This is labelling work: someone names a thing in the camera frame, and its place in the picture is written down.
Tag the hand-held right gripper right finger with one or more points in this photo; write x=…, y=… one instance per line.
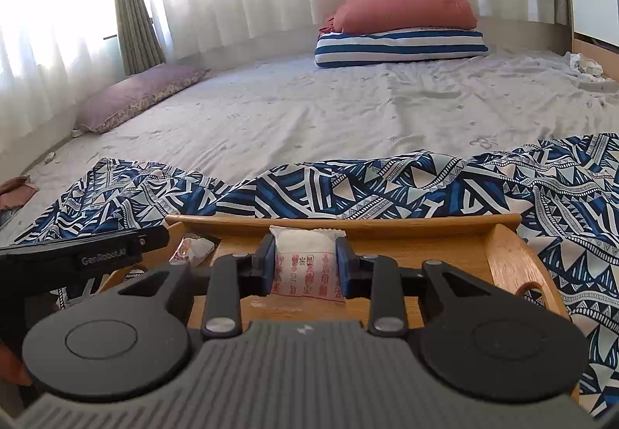
x=343, y=267

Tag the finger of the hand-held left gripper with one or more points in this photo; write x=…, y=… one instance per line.
x=152, y=238

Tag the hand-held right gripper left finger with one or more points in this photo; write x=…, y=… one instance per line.
x=268, y=264

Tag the white pastry packet red print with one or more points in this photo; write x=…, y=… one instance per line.
x=304, y=264

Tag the clear candy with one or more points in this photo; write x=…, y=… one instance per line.
x=191, y=250

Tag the wooden tray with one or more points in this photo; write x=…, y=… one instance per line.
x=435, y=245

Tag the person's left hand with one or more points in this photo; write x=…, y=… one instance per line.
x=12, y=368

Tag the reddish cloth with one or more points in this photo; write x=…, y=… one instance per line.
x=17, y=194

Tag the purple pillow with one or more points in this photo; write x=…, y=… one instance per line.
x=135, y=93

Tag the grey bed sheet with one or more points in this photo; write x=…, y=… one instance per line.
x=338, y=119

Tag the blue white patterned blanket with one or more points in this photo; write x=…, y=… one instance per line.
x=556, y=197

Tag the blue white striped pillow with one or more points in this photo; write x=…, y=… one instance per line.
x=401, y=47

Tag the red pillow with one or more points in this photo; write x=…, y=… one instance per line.
x=406, y=6

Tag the crumpled white tissue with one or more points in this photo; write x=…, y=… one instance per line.
x=582, y=66

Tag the wooden bed frame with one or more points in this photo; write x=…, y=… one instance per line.
x=587, y=47

